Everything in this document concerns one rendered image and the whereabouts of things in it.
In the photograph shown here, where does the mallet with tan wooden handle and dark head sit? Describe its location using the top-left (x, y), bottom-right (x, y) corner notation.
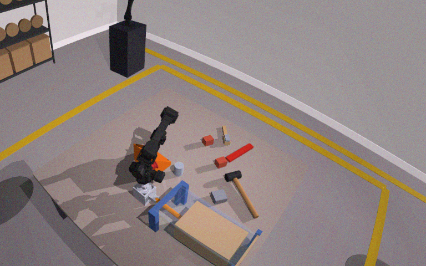
top-left (225, 170), bottom-right (259, 218)

